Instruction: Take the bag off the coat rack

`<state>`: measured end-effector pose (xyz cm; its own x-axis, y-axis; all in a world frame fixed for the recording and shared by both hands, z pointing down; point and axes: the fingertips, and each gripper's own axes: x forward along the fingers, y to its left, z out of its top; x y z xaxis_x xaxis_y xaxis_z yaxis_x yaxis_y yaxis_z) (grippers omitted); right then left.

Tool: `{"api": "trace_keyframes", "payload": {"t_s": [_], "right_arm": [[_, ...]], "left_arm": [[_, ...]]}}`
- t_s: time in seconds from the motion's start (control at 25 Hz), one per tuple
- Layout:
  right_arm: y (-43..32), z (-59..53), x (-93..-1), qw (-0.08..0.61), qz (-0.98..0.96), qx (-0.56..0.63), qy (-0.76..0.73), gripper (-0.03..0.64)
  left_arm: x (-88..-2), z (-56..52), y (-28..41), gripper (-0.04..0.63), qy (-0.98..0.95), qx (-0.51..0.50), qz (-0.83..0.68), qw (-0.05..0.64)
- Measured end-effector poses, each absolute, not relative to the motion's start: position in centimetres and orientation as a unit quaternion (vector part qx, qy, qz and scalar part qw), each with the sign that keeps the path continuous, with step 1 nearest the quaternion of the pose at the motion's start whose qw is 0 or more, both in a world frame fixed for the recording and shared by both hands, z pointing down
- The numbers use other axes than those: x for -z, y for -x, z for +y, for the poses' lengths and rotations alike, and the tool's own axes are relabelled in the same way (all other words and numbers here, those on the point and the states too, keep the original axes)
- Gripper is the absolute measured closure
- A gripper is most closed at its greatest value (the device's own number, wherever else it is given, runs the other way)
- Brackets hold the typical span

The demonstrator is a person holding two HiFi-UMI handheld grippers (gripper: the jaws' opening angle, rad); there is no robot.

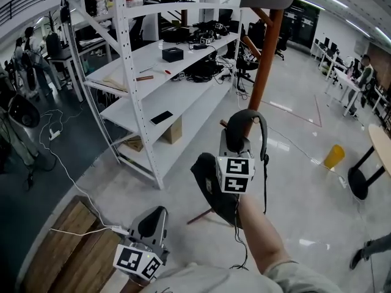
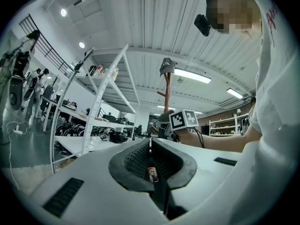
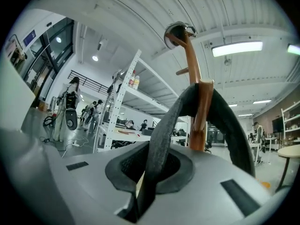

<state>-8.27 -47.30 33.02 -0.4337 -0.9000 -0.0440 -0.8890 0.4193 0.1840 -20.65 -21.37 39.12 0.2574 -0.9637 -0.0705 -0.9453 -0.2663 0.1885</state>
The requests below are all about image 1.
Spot brown wooden coat rack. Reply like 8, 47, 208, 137
186, 7, 285, 225

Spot pile of black cables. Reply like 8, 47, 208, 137
185, 58, 227, 84

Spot long white floor cable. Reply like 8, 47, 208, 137
268, 126, 342, 178

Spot tall cardboard box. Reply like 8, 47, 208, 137
160, 116, 183, 145

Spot black table white legs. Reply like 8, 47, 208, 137
47, 46, 85, 102

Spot black metal railing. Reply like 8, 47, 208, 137
0, 0, 79, 27

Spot person's grey shirt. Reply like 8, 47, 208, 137
120, 259, 343, 293

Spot thin black cable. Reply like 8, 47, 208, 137
228, 194, 250, 270

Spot white desk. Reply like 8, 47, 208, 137
325, 68, 363, 117

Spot black round device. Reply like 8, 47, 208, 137
8, 95, 40, 128

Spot round beige table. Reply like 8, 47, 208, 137
347, 123, 391, 201

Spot small black box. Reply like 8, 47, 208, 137
161, 46, 183, 62

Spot white metal shelving unit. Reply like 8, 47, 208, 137
59, 0, 245, 190

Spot person's right forearm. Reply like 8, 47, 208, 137
237, 190, 291, 275

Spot dark grey sling bag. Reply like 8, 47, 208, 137
189, 109, 270, 229

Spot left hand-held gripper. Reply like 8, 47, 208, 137
112, 206, 170, 282

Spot yellow waste bin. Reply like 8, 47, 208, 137
323, 144, 346, 170

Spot person's left forearm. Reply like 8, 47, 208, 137
131, 276, 151, 289

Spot black office chair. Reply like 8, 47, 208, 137
274, 26, 290, 60
235, 40, 260, 87

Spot black smartphone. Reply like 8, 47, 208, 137
149, 110, 174, 126

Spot black double door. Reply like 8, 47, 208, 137
279, 0, 321, 45

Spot flat cardboard box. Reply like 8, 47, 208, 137
122, 136, 144, 152

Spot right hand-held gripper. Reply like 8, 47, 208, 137
215, 129, 256, 194

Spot wooden plank bench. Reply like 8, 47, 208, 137
23, 195, 129, 293

